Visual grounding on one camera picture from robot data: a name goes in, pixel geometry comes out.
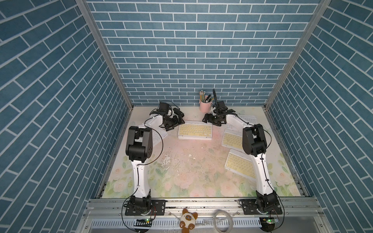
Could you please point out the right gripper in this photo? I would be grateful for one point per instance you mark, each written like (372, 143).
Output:
(210, 119)

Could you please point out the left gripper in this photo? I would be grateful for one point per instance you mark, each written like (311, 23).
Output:
(175, 122)

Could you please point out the yellow keyboard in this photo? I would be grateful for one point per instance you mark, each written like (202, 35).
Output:
(195, 130)
(232, 139)
(240, 164)

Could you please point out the white keyboard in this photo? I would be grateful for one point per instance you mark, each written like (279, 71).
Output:
(247, 121)
(158, 137)

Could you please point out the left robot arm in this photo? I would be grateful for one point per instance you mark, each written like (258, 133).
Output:
(139, 148)

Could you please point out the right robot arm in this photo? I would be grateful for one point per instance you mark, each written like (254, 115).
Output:
(254, 144)

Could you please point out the pink pen cup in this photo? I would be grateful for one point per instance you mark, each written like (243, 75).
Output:
(206, 105)

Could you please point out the plush toy cat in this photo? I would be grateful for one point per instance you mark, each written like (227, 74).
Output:
(188, 221)

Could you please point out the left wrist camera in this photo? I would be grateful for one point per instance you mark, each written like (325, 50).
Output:
(164, 109)

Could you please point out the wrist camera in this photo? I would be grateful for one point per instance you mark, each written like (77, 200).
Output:
(164, 109)
(220, 107)

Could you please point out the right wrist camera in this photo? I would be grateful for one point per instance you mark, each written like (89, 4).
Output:
(220, 107)

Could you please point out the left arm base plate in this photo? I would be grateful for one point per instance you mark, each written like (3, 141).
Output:
(156, 207)

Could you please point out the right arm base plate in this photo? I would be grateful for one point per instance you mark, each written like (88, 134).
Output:
(257, 207)

